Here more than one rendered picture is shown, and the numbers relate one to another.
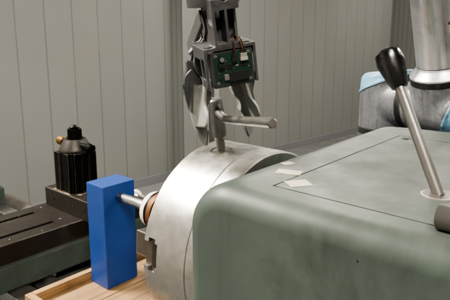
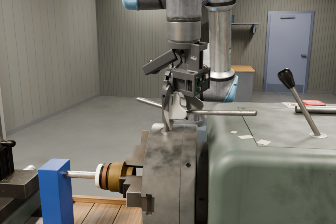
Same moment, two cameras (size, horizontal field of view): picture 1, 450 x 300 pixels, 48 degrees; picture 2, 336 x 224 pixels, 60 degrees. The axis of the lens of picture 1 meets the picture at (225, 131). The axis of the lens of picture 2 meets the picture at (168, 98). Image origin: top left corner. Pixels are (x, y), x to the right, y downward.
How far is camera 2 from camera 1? 0.46 m
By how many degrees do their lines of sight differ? 34
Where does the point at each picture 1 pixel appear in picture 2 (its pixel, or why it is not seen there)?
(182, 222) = (172, 179)
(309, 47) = (54, 54)
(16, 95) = not seen: outside the picture
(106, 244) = (60, 209)
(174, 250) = (170, 197)
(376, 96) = not seen: hidden behind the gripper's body
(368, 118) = not seen: hidden behind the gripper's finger
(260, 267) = (269, 191)
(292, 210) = (288, 157)
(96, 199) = (50, 179)
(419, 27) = (216, 51)
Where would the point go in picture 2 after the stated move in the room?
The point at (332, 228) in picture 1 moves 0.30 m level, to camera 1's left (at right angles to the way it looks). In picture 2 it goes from (314, 161) to (190, 215)
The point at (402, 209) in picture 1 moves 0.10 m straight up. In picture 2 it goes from (324, 145) to (329, 98)
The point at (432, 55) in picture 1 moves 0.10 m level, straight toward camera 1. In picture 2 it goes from (222, 64) to (233, 67)
